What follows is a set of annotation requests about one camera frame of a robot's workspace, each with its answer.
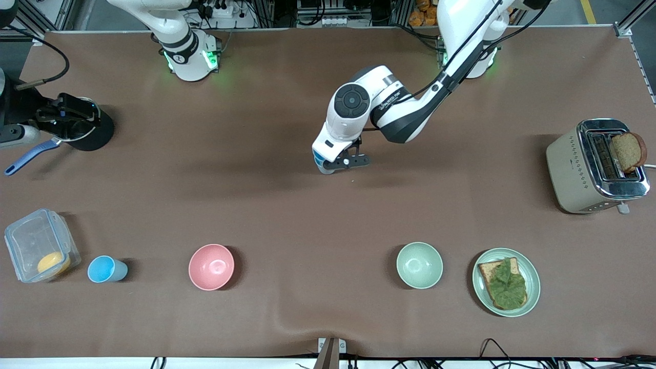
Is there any light blue plastic cup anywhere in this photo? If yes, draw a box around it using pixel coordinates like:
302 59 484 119
87 255 129 283
314 150 337 175

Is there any glass lid with blue knob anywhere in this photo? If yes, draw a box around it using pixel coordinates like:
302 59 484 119
51 97 101 143

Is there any brown table mat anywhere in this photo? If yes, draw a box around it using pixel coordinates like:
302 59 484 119
0 27 656 359

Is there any clear plastic lidded container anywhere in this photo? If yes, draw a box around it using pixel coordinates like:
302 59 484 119
4 208 81 283

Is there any pale green bowl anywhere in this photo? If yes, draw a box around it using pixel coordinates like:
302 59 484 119
396 241 444 290

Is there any long white power strip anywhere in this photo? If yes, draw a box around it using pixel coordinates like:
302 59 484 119
302 15 355 28

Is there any yellow round food piece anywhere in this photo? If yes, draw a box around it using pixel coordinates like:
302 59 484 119
37 251 71 277

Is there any bag of orange buns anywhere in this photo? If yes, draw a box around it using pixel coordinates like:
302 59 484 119
408 0 442 28

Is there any pink bowl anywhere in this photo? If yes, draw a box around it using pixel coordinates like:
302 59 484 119
188 243 235 291

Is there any toast slice under lettuce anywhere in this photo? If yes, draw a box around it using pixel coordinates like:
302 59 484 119
478 258 528 311

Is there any white power strip with plugs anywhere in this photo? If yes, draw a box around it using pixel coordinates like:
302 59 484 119
205 0 242 19

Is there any green lettuce leaf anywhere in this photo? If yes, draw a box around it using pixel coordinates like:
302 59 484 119
486 258 528 310

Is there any beige chrome toaster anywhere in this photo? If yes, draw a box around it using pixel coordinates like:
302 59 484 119
545 118 651 215

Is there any pale green plate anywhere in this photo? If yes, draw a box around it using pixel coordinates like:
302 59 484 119
472 248 541 318

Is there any brown toast slice in toaster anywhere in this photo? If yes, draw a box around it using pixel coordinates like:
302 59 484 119
611 132 648 173

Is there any black pot with blue handle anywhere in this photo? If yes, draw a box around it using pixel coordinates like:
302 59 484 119
4 97 115 176

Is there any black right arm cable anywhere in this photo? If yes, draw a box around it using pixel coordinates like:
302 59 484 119
14 26 70 91

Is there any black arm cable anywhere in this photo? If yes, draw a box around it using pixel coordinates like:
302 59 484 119
409 0 553 103
14 26 70 91

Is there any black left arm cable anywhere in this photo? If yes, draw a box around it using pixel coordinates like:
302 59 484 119
409 0 553 103

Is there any black looped floor cable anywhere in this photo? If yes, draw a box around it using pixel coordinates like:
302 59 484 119
479 338 514 369

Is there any aluminium frame profile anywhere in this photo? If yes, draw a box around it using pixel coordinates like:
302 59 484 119
614 0 656 39

